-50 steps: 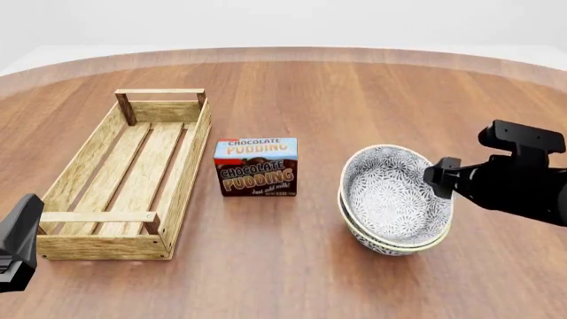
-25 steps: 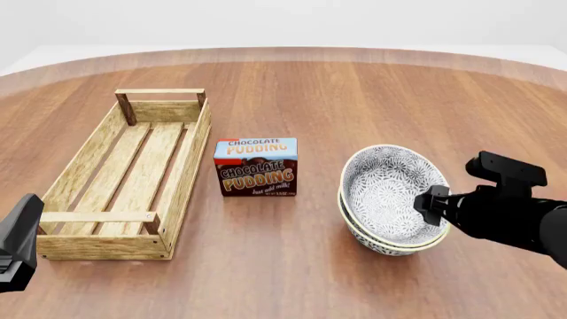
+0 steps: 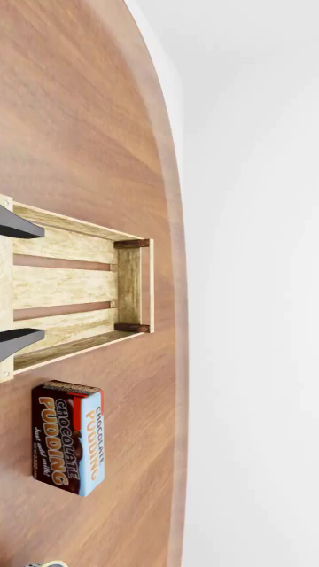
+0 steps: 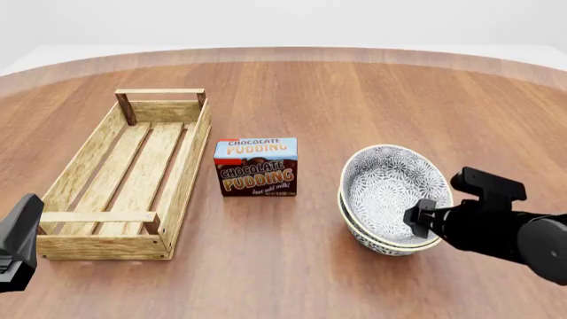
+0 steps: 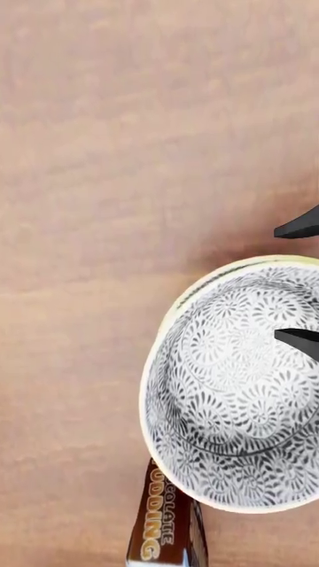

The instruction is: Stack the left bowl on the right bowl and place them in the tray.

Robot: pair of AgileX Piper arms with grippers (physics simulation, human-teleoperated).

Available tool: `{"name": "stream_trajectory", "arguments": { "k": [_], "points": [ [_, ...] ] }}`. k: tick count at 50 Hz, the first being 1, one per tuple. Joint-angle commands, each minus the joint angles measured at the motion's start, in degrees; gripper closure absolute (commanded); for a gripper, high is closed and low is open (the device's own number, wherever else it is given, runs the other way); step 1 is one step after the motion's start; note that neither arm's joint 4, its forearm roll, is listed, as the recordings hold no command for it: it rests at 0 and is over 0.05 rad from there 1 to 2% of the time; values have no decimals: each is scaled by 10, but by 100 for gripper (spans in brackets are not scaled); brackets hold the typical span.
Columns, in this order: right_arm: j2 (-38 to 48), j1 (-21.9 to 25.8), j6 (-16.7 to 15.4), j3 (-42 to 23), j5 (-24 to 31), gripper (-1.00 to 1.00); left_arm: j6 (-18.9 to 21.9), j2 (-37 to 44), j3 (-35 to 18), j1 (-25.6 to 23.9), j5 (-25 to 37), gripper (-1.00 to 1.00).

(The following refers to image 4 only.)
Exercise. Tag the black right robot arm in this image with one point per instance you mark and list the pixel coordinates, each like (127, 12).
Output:
(491, 231)

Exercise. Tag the wooden slat tray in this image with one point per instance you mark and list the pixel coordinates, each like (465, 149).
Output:
(148, 159)

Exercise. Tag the chocolate pudding box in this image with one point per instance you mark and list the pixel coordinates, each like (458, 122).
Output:
(257, 176)

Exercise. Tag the patterned grey white bowl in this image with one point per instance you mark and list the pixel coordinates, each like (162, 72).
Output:
(381, 186)
(381, 250)

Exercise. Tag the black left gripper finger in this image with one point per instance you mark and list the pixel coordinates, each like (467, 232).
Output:
(24, 229)

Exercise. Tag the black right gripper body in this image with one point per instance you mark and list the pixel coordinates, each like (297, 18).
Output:
(421, 219)

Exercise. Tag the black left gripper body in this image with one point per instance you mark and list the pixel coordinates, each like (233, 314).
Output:
(11, 276)

